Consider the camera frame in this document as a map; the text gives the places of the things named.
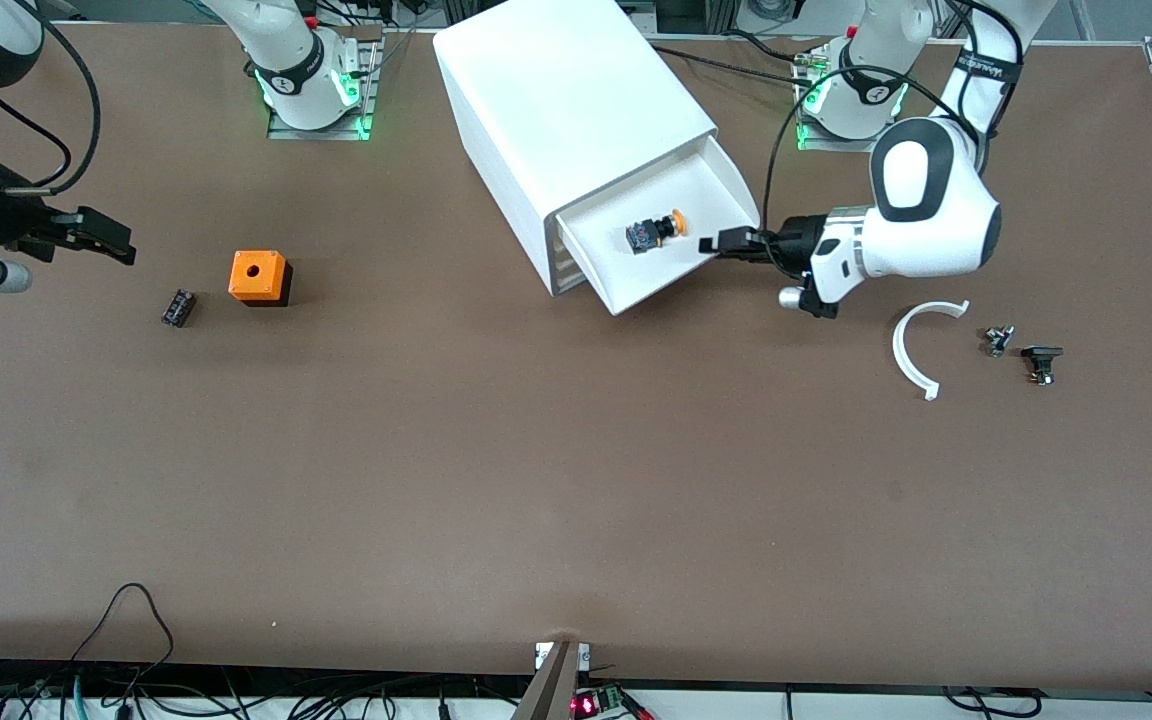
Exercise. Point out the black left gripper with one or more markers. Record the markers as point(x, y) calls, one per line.
point(798, 238)

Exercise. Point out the circuit board with red light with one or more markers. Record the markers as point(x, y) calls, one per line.
point(596, 703)

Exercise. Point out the orange push button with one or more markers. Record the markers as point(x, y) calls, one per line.
point(648, 236)

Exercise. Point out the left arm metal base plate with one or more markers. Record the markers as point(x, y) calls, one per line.
point(806, 140)

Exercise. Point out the orange box with hole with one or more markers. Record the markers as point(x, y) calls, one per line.
point(256, 272)

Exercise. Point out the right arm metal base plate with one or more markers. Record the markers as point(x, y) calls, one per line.
point(368, 100)

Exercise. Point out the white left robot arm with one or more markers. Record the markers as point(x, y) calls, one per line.
point(936, 200)

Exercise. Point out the white curved plastic arc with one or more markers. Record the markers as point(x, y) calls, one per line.
point(899, 350)

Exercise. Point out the small black terminal block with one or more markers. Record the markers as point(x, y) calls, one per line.
point(178, 308)

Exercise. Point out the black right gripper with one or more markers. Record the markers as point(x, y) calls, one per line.
point(14, 214)

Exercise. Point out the grey camera stand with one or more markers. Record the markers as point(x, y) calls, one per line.
point(548, 690)

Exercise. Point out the small black clamp part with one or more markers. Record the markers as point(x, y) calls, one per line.
point(1041, 358)

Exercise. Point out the small grey metal component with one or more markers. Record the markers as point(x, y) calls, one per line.
point(998, 340)

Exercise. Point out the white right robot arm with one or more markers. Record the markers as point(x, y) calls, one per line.
point(291, 60)

